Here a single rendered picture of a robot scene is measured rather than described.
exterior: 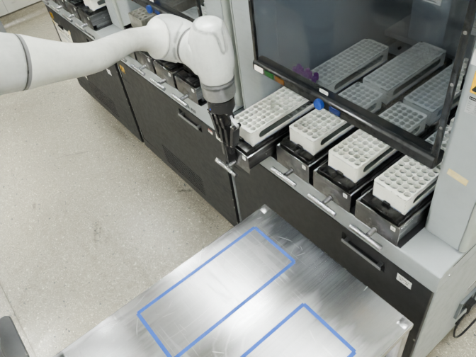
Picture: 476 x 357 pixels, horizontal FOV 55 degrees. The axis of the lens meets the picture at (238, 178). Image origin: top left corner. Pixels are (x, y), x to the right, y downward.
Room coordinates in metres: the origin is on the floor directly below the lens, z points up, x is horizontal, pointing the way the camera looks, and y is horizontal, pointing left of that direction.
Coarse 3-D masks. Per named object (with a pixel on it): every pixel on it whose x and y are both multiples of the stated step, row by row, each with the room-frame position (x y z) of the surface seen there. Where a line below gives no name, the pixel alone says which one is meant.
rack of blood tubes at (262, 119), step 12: (276, 96) 1.17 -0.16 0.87; (288, 96) 1.16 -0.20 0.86; (300, 96) 1.15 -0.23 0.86; (252, 108) 1.13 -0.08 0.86; (264, 108) 1.12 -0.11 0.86; (276, 108) 1.12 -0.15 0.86; (288, 108) 1.10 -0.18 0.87; (300, 108) 1.14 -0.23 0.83; (240, 120) 1.09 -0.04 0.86; (252, 120) 1.07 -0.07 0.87; (264, 120) 1.06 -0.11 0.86; (276, 120) 1.06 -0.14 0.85; (288, 120) 1.09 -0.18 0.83; (240, 132) 1.06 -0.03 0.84; (252, 132) 1.02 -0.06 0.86; (264, 132) 1.07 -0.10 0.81; (252, 144) 1.01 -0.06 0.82
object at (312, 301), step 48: (240, 240) 0.68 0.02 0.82; (288, 240) 0.65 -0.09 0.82; (192, 288) 0.57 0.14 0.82; (240, 288) 0.55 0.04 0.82; (288, 288) 0.53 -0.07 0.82; (336, 288) 0.51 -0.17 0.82; (96, 336) 0.49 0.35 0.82; (144, 336) 0.47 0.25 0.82; (192, 336) 0.45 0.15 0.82; (240, 336) 0.44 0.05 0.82; (288, 336) 0.42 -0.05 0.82; (336, 336) 0.40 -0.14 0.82; (384, 336) 0.39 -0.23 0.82
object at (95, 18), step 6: (84, 6) 2.19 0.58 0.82; (84, 12) 2.15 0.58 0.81; (90, 12) 2.12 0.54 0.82; (96, 12) 2.13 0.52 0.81; (102, 12) 2.13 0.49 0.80; (84, 18) 2.16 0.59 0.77; (90, 18) 2.10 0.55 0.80; (96, 18) 2.11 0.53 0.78; (102, 18) 2.13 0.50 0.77; (108, 18) 2.14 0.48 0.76; (78, 24) 2.16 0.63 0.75; (84, 24) 2.15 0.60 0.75; (90, 24) 2.12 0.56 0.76; (96, 24) 2.11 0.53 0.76; (84, 30) 2.09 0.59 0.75
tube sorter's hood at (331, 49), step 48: (288, 0) 1.06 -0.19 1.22; (336, 0) 0.93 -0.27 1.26; (384, 0) 0.83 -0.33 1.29; (432, 0) 0.74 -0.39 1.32; (288, 48) 1.06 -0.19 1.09; (336, 48) 0.92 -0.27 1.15; (384, 48) 0.82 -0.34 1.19; (432, 48) 0.73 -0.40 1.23; (336, 96) 0.92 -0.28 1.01; (384, 96) 0.80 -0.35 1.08; (432, 96) 0.71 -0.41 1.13; (432, 144) 0.69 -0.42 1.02
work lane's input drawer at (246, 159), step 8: (296, 120) 1.10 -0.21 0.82; (288, 128) 1.08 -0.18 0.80; (240, 136) 1.06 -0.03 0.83; (272, 136) 1.04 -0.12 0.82; (280, 136) 1.05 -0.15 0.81; (240, 144) 1.03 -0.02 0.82; (248, 144) 1.02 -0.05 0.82; (256, 144) 1.01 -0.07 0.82; (264, 144) 1.02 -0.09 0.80; (272, 144) 1.03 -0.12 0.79; (224, 152) 1.08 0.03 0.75; (240, 152) 1.01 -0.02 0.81; (248, 152) 0.99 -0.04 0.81; (256, 152) 1.00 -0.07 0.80; (264, 152) 1.01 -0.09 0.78; (272, 152) 1.03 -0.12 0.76; (216, 160) 1.05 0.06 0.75; (240, 160) 1.01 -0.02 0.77; (248, 160) 0.98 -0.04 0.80; (256, 160) 0.99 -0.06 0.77; (224, 168) 1.01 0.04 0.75; (248, 168) 0.98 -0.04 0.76
